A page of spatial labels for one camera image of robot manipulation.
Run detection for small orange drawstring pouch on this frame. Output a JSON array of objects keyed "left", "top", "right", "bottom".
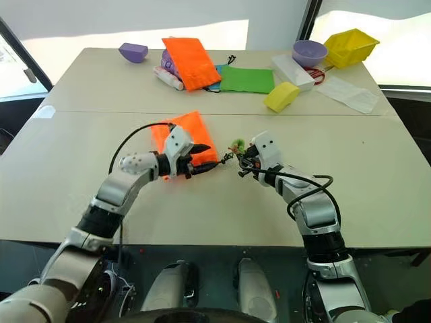
[{"left": 150, "top": 110, "right": 220, "bottom": 183}]

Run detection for small green fuzzy object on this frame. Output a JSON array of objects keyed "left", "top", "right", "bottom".
[{"left": 227, "top": 137, "right": 246, "bottom": 155}]

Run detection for purple printed package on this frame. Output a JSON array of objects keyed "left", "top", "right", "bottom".
[{"left": 160, "top": 48, "right": 179, "bottom": 77}]

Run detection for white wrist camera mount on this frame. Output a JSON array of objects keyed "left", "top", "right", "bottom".
[
  {"left": 251, "top": 130, "right": 281, "bottom": 169},
  {"left": 162, "top": 126, "right": 195, "bottom": 178}
]

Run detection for grey right robot foot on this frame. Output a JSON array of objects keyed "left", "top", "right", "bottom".
[{"left": 233, "top": 258, "right": 281, "bottom": 316}]

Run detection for purple plastic bin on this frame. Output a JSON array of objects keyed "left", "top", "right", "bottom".
[{"left": 118, "top": 42, "right": 150, "bottom": 65}]

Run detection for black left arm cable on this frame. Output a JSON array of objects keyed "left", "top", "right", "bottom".
[{"left": 108, "top": 122, "right": 176, "bottom": 176}]

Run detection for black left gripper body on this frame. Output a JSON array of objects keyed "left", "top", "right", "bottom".
[{"left": 174, "top": 151, "right": 197, "bottom": 180}]

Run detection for large orange fabric pouch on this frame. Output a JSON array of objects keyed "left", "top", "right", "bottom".
[{"left": 161, "top": 36, "right": 223, "bottom": 92}]

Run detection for yellow plastic bin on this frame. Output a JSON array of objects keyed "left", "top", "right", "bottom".
[{"left": 323, "top": 28, "right": 380, "bottom": 70}]

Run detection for blue fabric pouch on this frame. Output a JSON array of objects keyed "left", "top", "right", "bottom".
[{"left": 204, "top": 63, "right": 233, "bottom": 94}]

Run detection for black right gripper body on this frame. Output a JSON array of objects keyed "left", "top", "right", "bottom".
[{"left": 239, "top": 143, "right": 263, "bottom": 180}]

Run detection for black window frame post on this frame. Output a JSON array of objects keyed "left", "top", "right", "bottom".
[{"left": 295, "top": 0, "right": 323, "bottom": 42}]

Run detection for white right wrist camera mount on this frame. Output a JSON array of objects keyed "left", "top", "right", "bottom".
[{"left": 251, "top": 130, "right": 281, "bottom": 169}]

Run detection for white rectangular box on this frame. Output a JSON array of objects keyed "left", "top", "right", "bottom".
[{"left": 271, "top": 52, "right": 316, "bottom": 93}]

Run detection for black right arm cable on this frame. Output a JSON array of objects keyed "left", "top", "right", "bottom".
[{"left": 248, "top": 167, "right": 342, "bottom": 227}]

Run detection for white tube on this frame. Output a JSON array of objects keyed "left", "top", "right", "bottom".
[{"left": 153, "top": 65, "right": 185, "bottom": 92}]

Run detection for yellow sponge block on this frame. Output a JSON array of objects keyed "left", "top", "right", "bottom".
[{"left": 263, "top": 81, "right": 301, "bottom": 114}]

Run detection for grey left robot foot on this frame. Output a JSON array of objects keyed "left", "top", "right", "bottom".
[{"left": 140, "top": 260, "right": 199, "bottom": 312}]

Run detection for purple bowl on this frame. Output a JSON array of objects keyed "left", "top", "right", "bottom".
[{"left": 292, "top": 39, "right": 329, "bottom": 68}]

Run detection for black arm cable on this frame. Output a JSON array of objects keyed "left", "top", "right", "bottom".
[
  {"left": 108, "top": 122, "right": 176, "bottom": 176},
  {"left": 248, "top": 167, "right": 342, "bottom": 227}
]

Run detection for dark rounded robot torso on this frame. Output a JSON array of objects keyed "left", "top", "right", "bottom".
[{"left": 116, "top": 306, "right": 306, "bottom": 323}]

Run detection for green fabric pouch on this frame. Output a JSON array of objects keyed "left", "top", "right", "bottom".
[{"left": 219, "top": 65, "right": 276, "bottom": 95}]

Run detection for clear plastic bag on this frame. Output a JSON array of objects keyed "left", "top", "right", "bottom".
[{"left": 315, "top": 75, "right": 380, "bottom": 114}]

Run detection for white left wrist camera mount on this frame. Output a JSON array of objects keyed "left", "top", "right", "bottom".
[{"left": 162, "top": 126, "right": 195, "bottom": 178}]

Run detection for grey robot foot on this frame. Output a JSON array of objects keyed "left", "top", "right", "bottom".
[
  {"left": 140, "top": 260, "right": 199, "bottom": 312},
  {"left": 233, "top": 258, "right": 281, "bottom": 316}
]

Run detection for red handled scissors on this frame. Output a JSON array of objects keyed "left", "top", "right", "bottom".
[{"left": 304, "top": 65, "right": 335, "bottom": 87}]

